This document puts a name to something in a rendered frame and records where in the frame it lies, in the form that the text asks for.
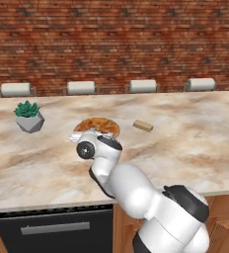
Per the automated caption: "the black dishwasher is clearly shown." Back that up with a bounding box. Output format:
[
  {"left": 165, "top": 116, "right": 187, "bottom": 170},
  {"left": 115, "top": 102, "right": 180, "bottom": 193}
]
[{"left": 0, "top": 204, "right": 115, "bottom": 253}]

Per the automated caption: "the orange brown baked pastry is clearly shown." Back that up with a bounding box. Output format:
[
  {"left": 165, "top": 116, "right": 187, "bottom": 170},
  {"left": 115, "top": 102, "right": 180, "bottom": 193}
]
[{"left": 73, "top": 117, "right": 121, "bottom": 138}]

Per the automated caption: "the green succulent in grey pot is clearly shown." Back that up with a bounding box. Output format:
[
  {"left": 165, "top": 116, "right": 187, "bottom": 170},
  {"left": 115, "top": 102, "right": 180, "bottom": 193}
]
[{"left": 13, "top": 100, "right": 45, "bottom": 134}]

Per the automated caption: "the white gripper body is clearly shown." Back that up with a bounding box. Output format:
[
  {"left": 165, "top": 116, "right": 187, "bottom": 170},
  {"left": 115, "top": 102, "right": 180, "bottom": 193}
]
[{"left": 68, "top": 130, "right": 88, "bottom": 143}]

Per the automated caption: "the tan rectangular block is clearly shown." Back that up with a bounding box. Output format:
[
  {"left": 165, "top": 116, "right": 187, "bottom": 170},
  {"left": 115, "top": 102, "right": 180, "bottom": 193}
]
[{"left": 132, "top": 119, "right": 155, "bottom": 133}]

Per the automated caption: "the grey dishwasher handle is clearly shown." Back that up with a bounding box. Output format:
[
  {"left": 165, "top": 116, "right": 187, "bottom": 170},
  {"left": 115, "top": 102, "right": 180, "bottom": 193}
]
[{"left": 20, "top": 221, "right": 92, "bottom": 236}]

